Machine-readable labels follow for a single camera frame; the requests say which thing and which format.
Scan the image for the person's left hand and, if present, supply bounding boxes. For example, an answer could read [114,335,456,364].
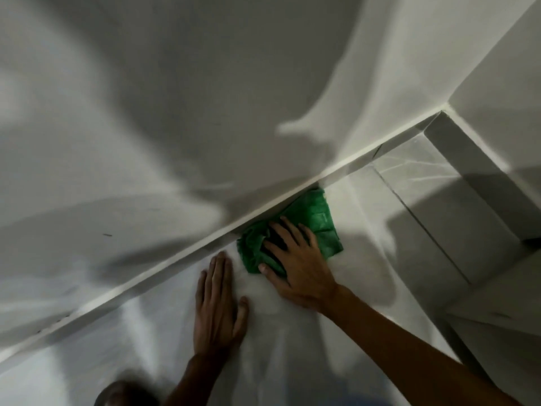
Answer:
[193,251,250,358]

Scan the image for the person's right hand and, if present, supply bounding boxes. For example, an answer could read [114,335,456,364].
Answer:
[258,216,352,316]

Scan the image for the green cleaning cloth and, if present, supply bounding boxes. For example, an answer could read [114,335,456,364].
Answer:
[236,188,344,275]

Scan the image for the person's right forearm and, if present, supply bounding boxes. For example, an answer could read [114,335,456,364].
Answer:
[321,286,523,406]

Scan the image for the long white skirting board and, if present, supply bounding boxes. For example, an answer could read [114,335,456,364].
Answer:
[0,106,449,364]

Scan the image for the short white skirting board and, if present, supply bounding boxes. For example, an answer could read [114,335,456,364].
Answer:
[424,106,541,250]

